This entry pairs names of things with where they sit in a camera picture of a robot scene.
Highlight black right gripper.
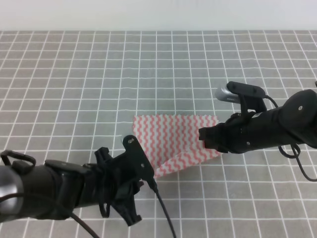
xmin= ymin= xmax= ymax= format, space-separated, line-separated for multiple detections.
xmin=199 ymin=112 xmax=255 ymax=153

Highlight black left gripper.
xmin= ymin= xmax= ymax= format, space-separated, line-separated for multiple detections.
xmin=84 ymin=147 xmax=144 ymax=226

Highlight pink wavy striped towel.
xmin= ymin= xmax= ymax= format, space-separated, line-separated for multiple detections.
xmin=133 ymin=115 xmax=221 ymax=178

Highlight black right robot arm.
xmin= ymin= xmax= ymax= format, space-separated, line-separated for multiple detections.
xmin=199 ymin=81 xmax=317 ymax=154

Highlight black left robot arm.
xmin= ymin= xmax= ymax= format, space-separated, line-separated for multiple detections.
xmin=0 ymin=147 xmax=142 ymax=226

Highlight grey grid tablecloth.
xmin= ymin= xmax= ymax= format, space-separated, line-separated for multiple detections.
xmin=0 ymin=30 xmax=317 ymax=238

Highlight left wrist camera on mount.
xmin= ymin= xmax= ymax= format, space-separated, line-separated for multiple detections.
xmin=123 ymin=135 xmax=158 ymax=192

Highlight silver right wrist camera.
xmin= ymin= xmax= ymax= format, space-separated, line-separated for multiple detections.
xmin=214 ymin=81 xmax=267 ymax=112

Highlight black left camera cable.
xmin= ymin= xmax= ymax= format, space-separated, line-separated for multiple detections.
xmin=66 ymin=178 xmax=178 ymax=238

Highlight black camera cable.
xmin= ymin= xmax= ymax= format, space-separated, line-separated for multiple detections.
xmin=264 ymin=95 xmax=317 ymax=181
xmin=66 ymin=178 xmax=178 ymax=238

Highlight black right camera cable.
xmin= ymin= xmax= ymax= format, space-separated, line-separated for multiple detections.
xmin=264 ymin=95 xmax=317 ymax=181

